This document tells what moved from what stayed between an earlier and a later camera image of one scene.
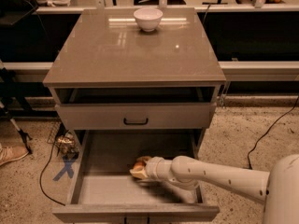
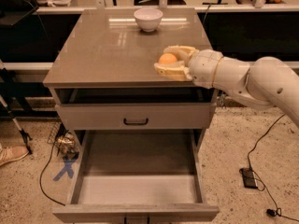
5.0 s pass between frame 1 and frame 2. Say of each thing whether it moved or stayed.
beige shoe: stayed
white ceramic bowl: stayed
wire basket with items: stayed
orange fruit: moved
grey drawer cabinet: stayed
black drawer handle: stayed
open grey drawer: stayed
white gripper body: moved
